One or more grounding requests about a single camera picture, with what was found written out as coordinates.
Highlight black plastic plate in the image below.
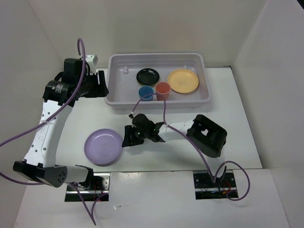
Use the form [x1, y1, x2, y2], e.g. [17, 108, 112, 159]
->
[136, 68, 160, 85]

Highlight lavender plastic bin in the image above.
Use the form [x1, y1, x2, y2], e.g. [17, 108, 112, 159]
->
[105, 52, 211, 110]

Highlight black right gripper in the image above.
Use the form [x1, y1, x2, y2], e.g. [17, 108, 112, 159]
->
[122, 124, 149, 146]

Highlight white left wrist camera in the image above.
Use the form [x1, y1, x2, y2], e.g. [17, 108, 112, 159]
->
[85, 55, 98, 66]

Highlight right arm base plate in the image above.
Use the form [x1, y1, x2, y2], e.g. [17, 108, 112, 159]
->
[193, 171, 238, 200]

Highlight purple plastic plate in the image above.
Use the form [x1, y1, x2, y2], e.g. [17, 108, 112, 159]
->
[84, 128, 123, 166]

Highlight coral plastic cup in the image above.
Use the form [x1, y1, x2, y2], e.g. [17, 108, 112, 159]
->
[155, 82, 171, 101]

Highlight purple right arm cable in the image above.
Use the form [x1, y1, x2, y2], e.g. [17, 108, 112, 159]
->
[130, 94, 250, 201]

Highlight blue plastic cup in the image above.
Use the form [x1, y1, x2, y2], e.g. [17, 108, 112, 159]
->
[138, 85, 154, 101]

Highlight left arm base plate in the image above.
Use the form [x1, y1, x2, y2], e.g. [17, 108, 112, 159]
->
[65, 172, 111, 202]

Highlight beige bear plate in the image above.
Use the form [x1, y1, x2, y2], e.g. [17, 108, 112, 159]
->
[167, 69, 199, 94]

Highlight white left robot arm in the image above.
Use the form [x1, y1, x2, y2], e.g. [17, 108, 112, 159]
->
[13, 55, 109, 190]

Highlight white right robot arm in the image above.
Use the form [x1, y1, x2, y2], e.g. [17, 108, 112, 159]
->
[122, 113, 228, 187]

